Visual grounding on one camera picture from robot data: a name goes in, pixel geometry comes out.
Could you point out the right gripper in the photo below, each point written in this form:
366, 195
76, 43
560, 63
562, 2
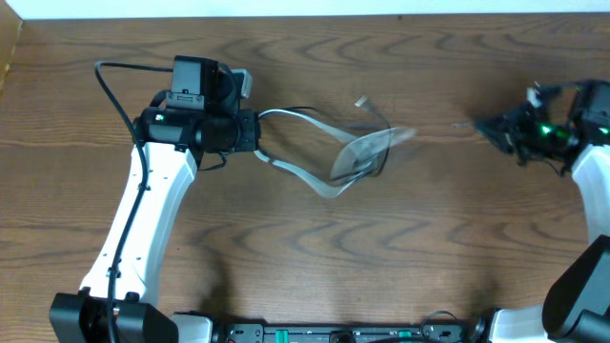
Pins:
519, 133

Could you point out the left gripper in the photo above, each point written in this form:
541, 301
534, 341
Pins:
251, 131

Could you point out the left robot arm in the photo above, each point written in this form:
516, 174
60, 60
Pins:
199, 114

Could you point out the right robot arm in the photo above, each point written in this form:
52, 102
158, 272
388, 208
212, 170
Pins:
568, 124

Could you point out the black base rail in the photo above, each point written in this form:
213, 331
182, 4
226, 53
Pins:
441, 332

